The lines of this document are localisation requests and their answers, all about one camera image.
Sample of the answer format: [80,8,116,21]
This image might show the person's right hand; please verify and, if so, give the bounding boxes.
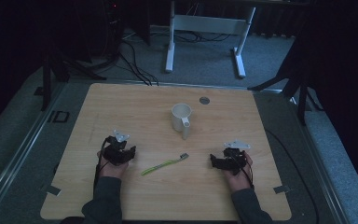
[223,150,255,193]

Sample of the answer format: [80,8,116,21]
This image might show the white cup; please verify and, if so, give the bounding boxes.
[171,103,193,141]

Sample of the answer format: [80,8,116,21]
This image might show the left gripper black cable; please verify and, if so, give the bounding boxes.
[93,136,110,189]

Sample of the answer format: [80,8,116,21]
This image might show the black tripod stand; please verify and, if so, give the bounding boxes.
[33,46,107,112]
[247,55,324,127]

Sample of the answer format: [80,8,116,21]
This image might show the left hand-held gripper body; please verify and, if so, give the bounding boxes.
[102,129,131,166]

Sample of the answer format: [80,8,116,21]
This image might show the grey tape piece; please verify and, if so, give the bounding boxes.
[41,184,62,197]
[272,185,292,195]

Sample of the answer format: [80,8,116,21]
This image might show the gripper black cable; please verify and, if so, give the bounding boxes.
[93,136,110,189]
[235,154,255,189]

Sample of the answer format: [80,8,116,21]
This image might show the white desk frame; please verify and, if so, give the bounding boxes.
[164,0,257,79]

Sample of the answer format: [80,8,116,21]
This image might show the black rectangular bracket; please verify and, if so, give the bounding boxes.
[47,109,71,124]

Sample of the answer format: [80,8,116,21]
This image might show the black floor cables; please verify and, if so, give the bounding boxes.
[117,29,233,87]

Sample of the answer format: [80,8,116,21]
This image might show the green toothbrush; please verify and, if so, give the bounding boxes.
[141,152,190,176]

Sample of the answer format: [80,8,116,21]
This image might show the thin black cable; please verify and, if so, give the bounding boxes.
[264,128,321,224]

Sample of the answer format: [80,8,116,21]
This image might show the person's left hand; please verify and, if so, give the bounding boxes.
[97,150,130,180]

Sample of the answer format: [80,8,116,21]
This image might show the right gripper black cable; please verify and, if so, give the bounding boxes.
[235,154,255,189]

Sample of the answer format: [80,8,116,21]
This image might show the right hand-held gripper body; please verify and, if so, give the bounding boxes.
[223,139,252,175]

